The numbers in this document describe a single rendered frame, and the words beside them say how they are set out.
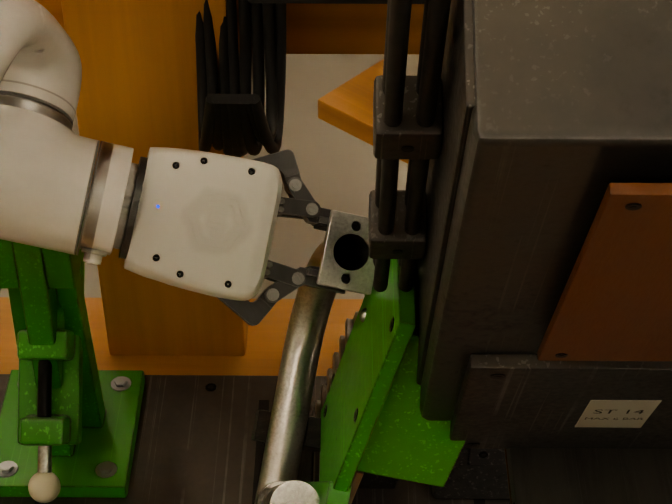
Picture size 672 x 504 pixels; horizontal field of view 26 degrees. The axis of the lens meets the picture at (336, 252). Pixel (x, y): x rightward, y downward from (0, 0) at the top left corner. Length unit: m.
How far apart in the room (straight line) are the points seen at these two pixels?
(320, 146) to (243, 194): 2.25
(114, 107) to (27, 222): 0.30
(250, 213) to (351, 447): 0.18
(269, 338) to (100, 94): 0.35
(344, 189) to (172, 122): 1.86
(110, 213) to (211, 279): 0.09
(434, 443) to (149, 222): 0.26
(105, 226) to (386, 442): 0.25
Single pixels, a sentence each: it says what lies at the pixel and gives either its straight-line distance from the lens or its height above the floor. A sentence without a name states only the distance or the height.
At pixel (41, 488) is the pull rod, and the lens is 1.29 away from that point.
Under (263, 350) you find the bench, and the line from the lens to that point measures 1.50.
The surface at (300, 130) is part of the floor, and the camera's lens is 3.34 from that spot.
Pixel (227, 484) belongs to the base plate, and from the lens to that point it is 1.35.
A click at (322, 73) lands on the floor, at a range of 3.54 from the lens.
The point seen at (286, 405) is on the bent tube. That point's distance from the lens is 1.17.
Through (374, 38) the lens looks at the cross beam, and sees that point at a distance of 1.36.
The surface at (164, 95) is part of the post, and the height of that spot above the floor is 1.20.
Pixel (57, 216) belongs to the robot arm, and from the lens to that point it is 1.02.
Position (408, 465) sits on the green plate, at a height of 1.12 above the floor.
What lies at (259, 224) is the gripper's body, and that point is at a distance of 1.04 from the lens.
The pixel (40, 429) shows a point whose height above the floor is 0.99.
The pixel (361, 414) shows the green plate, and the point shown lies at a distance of 1.01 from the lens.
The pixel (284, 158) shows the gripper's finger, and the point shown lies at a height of 1.28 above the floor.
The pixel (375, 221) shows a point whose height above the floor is 1.37.
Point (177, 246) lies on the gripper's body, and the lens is 1.03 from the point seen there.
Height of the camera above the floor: 1.91
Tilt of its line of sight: 40 degrees down
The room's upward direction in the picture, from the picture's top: straight up
